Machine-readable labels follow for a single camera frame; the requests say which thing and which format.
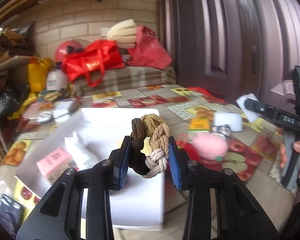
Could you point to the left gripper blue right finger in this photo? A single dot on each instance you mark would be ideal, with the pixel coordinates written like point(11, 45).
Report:
point(177, 161)

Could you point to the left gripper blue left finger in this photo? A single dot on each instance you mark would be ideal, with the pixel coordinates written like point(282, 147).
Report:
point(121, 164)

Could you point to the pink fluffy plush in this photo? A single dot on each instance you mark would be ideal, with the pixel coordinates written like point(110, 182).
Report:
point(210, 146)

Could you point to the yellow tissue pack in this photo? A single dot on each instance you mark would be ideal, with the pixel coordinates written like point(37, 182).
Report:
point(199, 125)

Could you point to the large white foam block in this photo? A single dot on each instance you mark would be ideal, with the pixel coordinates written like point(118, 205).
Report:
point(233, 120)

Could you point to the pink tissue pack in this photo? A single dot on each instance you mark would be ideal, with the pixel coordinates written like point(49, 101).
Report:
point(49, 164)

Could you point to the red plush apple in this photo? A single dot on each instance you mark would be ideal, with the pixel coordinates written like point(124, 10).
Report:
point(189, 148)

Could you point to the black white patterned cloth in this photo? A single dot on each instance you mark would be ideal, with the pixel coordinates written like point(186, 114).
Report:
point(223, 131)

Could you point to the fruit print tablecloth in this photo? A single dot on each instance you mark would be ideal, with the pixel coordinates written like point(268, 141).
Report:
point(253, 153)

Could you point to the white cardboard tray box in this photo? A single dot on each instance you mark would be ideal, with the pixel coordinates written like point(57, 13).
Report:
point(139, 203)

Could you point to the red bag on floor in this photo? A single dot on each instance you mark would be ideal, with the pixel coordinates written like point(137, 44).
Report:
point(206, 93)

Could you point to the white power bank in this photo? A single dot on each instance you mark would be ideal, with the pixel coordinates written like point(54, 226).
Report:
point(64, 107)

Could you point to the plaid blanket cushion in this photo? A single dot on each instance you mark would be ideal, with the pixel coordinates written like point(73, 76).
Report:
point(127, 78)

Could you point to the brown wooden door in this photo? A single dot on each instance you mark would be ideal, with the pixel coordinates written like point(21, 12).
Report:
point(234, 47)

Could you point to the white helmet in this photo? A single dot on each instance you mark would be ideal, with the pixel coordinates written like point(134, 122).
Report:
point(56, 80)

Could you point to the red plastic bag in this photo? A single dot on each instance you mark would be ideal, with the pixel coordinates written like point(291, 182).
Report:
point(148, 51)

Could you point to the red tote bag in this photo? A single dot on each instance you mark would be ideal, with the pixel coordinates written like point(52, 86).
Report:
point(93, 62)

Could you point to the yellow shopping bag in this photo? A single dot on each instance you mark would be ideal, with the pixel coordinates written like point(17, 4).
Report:
point(38, 69)

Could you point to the red helmet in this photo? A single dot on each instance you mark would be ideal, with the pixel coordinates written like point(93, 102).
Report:
point(67, 47)

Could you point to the black plastic bag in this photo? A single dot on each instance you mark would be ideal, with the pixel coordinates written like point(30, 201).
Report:
point(9, 101)

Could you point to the cream foam roll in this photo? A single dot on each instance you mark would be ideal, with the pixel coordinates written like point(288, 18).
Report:
point(124, 34)

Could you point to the white wireless charger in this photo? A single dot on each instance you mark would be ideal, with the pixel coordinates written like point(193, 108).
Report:
point(45, 117)

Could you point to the wall socket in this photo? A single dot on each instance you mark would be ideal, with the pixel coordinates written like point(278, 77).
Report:
point(104, 31)

